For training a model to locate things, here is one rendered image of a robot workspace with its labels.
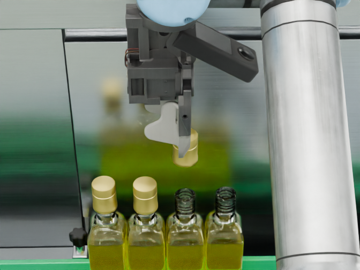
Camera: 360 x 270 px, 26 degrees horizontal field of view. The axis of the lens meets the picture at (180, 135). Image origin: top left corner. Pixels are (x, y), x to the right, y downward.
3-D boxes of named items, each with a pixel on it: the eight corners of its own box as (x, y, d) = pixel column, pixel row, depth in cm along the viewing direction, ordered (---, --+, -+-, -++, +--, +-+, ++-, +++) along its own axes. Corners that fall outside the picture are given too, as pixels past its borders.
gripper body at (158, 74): (130, 75, 103) (126, -7, 95) (195, 74, 103) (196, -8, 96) (129, 110, 97) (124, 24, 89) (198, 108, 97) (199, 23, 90)
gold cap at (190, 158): (197, 151, 108) (197, 126, 106) (198, 167, 106) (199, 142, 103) (171, 151, 108) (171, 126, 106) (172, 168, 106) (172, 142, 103)
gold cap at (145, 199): (158, 197, 114) (157, 175, 111) (157, 215, 111) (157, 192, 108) (133, 198, 114) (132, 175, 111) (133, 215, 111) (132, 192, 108)
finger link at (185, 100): (176, 124, 102) (175, 63, 98) (189, 124, 102) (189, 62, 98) (177, 141, 98) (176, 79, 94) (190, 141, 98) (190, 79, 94)
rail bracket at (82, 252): (98, 264, 136) (92, 208, 128) (96, 294, 131) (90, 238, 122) (75, 264, 136) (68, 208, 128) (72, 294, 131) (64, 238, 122)
